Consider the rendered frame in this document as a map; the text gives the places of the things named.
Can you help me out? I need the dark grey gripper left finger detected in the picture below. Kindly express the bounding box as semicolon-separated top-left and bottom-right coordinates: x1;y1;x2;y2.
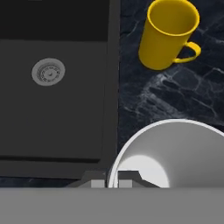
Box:
65;170;106;189

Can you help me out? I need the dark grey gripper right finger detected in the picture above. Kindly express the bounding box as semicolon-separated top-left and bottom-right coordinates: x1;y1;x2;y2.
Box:
117;171;162;189

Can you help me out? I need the white glass cup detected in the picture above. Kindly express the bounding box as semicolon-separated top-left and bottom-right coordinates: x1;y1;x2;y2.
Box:
107;118;224;189

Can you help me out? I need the dark grey sink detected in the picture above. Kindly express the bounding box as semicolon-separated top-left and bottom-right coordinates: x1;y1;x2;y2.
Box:
0;0;122;180

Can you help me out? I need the silver sink drain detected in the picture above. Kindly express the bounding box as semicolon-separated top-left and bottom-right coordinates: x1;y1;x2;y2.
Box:
31;57;67;88

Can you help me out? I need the yellow mug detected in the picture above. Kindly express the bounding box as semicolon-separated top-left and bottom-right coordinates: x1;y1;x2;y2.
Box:
137;0;202;72

